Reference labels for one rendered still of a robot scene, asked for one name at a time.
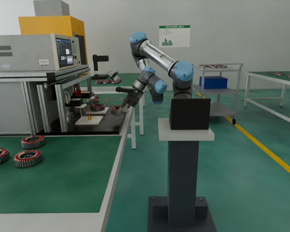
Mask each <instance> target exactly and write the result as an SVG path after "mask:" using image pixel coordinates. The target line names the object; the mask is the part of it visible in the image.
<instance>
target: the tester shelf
mask: <svg viewBox="0 0 290 232"><path fill-rule="evenodd" d="M87 70H89V67H88V64H83V65H81V66H76V67H72V68H68V69H64V70H39V71H0V82H20V81H57V80H60V79H63V78H66V77H69V76H72V75H76V74H79V73H81V72H84V71H87Z"/></svg>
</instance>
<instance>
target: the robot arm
mask: <svg viewBox="0 0 290 232"><path fill-rule="evenodd" d="M129 39H130V41H129V42H130V46H131V51H132V56H133V58H134V60H135V62H136V64H137V67H138V68H140V71H141V73H140V75H139V76H138V78H137V79H136V81H135V82H134V84H133V86H132V88H133V89H131V88H123V87H116V92H119V93H120V92H122V93H128V94H127V96H126V97H125V99H124V101H123V103H122V104H121V106H120V108H119V110H118V111H117V114H119V113H120V111H122V112H125V113H128V109H127V108H130V106H132V107H135V106H136V104H137V103H138V101H139V100H140V98H141V97H142V95H143V94H144V92H143V90H144V88H145V87H146V86H147V87H148V89H149V91H150V94H151V96H152V102H153V103H154V104H161V103H162V102H163V93H164V92H165V90H166V88H167V84H166V83H165V82H164V81H163V80H161V79H160V78H159V77H157V76H156V75H155V72H156V71H155V70H154V69H153V68H151V67H150V65H149V63H150V62H149V59H150V60H152V61H153V62H154V63H156V64H157V65H159V66H160V67H161V68H163V69H164V70H165V71H167V72H168V76H169V77H171V78H172V79H173V94H174V99H191V98H192V97H191V83H192V78H193V74H194V72H193V71H194V69H193V66H192V65H191V64H190V63H189V62H187V61H179V60H178V61H175V60H173V59H172V58H171V57H169V56H168V55H166V54H165V53H163V52H162V51H160V50H159V49H158V48H156V47H155V46H153V45H152V42H151V41H150V40H149V39H147V38H146V33H145V32H143V31H136V32H134V33H132V34H131V35H130V37H129ZM148 58H149V59H148ZM136 91H137V92H136ZM129 105H130V106H129Z"/></svg>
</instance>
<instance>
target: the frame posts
mask: <svg viewBox="0 0 290 232"><path fill-rule="evenodd" d="M76 84H77V85H79V86H76V87H75V88H76V91H77V90H78V87H79V89H80V82H78V83H76ZM55 90H56V97H57V104H58V112H59V119H60V125H61V132H67V131H68V124H67V117H66V110H65V103H64V94H63V87H62V83H56V84H55ZM87 90H88V92H92V83H91V75H89V78H87ZM37 91H38V96H39V102H40V108H41V115H42V120H43V126H44V132H45V133H46V132H48V133H49V132H50V131H52V129H51V123H50V117H49V111H48V105H47V99H46V91H45V88H44V84H43V83H39V84H37ZM92 94H93V93H92ZM90 105H93V100H92V99H90Z"/></svg>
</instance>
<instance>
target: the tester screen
mask: <svg viewBox="0 0 290 232"><path fill-rule="evenodd" d="M56 43H57V50H58V59H59V62H62V61H67V56H72V54H66V49H71V42H70V41H66V40H59V39H56ZM61 56H64V59H65V60H61ZM71 64H73V63H71ZM64 65H69V64H68V62H67V63H66V64H59V66H64Z"/></svg>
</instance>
